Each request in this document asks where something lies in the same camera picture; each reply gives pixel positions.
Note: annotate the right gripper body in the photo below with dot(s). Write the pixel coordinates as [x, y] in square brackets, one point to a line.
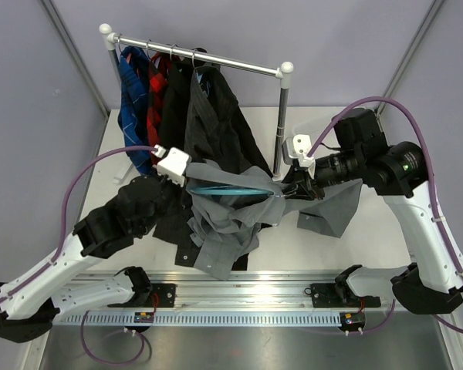
[313, 190]

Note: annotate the teal hanger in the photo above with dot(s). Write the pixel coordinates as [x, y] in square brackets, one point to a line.
[230, 190]

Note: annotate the grey shirt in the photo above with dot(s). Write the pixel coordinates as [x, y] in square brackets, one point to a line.
[329, 216]

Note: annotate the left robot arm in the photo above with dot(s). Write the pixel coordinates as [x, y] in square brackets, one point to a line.
[32, 303]

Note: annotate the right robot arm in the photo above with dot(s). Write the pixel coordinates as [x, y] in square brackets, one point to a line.
[401, 174]

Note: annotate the dark pinstripe hanging shirt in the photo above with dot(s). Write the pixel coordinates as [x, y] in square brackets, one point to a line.
[216, 128]

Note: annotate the black hanging shirt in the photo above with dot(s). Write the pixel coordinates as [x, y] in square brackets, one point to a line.
[175, 103]

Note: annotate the red plaid shirt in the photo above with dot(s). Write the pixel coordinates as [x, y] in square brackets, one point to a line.
[159, 68]

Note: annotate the blue shirt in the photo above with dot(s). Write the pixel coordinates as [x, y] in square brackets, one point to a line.
[134, 87]

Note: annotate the white plastic basket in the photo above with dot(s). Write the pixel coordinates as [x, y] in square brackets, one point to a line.
[314, 127]

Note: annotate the metal clothes rack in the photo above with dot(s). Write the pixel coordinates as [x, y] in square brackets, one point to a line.
[113, 41]

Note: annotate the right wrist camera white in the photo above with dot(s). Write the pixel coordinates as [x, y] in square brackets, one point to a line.
[295, 152]

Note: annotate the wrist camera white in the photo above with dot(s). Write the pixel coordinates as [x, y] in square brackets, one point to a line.
[172, 164]
[295, 152]

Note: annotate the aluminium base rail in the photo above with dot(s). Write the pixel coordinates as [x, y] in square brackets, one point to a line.
[243, 291]

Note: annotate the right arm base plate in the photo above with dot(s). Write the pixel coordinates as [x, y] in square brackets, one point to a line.
[328, 295]

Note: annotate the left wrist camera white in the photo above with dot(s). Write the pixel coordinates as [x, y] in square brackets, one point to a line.
[172, 164]

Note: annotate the slotted cable duct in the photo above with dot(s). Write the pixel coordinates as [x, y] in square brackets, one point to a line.
[207, 319]

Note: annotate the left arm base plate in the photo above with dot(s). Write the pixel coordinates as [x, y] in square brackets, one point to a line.
[163, 295]

